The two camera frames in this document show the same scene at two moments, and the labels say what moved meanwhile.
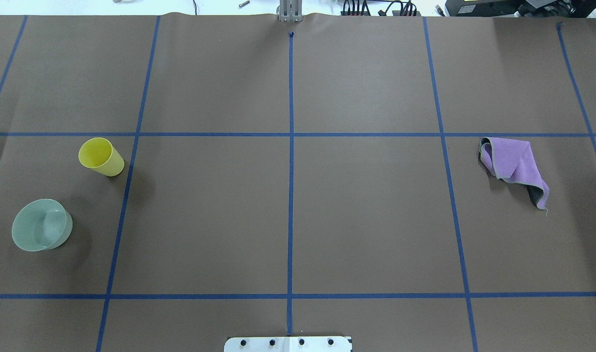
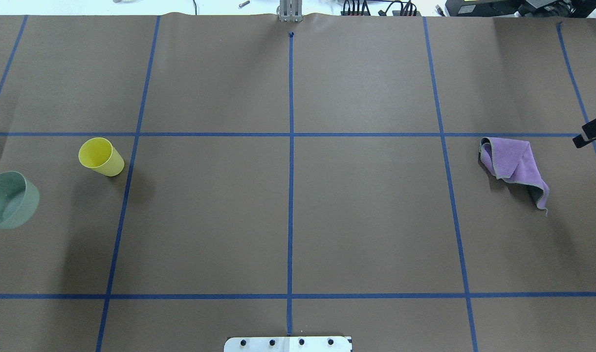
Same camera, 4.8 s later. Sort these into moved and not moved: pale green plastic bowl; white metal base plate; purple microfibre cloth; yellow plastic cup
Moved: pale green plastic bowl
Not moved: yellow plastic cup; white metal base plate; purple microfibre cloth
